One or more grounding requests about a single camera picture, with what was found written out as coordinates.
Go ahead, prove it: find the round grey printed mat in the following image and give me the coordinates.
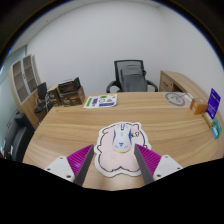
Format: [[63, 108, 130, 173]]
[[162, 91, 194, 108]]

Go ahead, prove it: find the black mesh office chair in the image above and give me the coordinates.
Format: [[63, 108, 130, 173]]
[[105, 59, 159, 93]]

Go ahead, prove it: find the long tan box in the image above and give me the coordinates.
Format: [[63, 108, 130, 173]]
[[201, 111, 214, 129]]

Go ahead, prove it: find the wooden shelf unit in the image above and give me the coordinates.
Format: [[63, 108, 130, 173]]
[[8, 54, 43, 129]]

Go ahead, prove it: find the small dark brown box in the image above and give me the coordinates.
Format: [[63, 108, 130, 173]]
[[47, 88, 62, 107]]

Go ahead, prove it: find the dark brown cardboard box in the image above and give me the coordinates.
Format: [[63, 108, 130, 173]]
[[59, 86, 86, 107]]

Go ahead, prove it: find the purple retail package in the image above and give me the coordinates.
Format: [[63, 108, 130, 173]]
[[205, 87, 222, 120]]

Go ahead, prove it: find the green flat box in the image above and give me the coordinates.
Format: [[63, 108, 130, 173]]
[[211, 117, 223, 140]]

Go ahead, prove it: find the black product box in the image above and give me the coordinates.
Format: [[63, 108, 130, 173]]
[[57, 77, 82, 94]]

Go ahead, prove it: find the black padded office chair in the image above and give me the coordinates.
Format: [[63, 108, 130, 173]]
[[2, 112, 36, 163]]

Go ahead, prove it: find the green purple printed sheet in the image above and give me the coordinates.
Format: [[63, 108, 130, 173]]
[[83, 93, 118, 110]]

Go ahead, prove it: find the white blue yellow computer mouse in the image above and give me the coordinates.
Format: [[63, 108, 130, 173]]
[[111, 122, 134, 154]]

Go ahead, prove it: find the grey backpack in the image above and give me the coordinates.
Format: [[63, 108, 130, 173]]
[[119, 64, 148, 93]]

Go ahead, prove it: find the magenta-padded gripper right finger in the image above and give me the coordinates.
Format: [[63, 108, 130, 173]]
[[133, 143, 184, 185]]

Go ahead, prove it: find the small black swivel chair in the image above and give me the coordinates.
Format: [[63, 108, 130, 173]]
[[34, 81, 54, 114]]

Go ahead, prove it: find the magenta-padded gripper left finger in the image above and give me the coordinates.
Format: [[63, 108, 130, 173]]
[[44, 143, 96, 187]]

